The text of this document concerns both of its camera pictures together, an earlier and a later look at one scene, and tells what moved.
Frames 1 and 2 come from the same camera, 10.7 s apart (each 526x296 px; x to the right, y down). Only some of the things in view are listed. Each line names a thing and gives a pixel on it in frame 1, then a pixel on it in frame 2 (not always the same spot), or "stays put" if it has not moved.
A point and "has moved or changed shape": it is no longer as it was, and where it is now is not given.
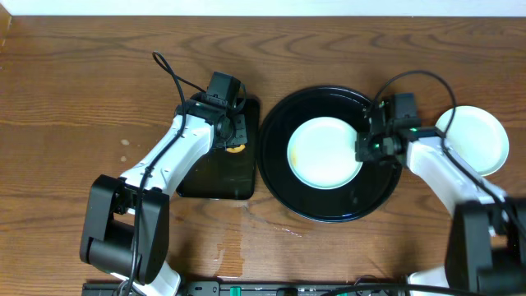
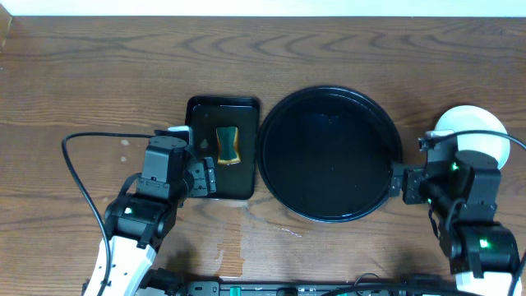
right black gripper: x=362 y=152 → x=415 y=174
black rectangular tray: x=224 y=174 stays put
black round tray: x=371 y=184 stays put
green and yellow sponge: x=237 y=150 has moved or changed shape
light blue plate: x=322 y=153 → x=472 y=117
